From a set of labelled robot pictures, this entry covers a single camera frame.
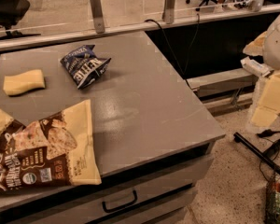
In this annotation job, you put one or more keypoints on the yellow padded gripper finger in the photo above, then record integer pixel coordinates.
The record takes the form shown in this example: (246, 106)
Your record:
(268, 105)
(255, 47)

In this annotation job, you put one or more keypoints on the brown chip bag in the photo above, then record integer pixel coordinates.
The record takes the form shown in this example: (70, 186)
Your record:
(54, 151)

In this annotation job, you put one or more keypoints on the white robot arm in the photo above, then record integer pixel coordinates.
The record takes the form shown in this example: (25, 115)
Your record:
(263, 60)

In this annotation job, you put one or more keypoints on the blue chip bag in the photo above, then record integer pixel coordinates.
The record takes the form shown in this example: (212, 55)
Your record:
(84, 66)

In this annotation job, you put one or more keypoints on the black power adapter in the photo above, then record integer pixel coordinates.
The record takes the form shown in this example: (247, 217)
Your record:
(267, 133)

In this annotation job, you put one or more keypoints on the black stand leg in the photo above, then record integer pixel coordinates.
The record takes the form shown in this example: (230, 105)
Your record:
(240, 139)

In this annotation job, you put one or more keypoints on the yellow sponge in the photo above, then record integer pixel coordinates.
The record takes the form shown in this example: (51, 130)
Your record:
(21, 83)

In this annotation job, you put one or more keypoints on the black office chair left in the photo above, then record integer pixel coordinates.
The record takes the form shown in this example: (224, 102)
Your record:
(11, 12)

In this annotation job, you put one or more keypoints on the wire basket with items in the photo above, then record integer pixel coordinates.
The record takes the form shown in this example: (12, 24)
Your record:
(272, 206)

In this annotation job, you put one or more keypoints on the metal bracket middle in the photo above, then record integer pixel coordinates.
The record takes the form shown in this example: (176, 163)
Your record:
(168, 15)

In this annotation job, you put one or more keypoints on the grey drawer with black handle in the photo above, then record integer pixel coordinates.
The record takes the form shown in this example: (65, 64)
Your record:
(134, 202)

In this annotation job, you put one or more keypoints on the metal bracket left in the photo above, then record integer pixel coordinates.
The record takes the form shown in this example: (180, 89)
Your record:
(97, 16)

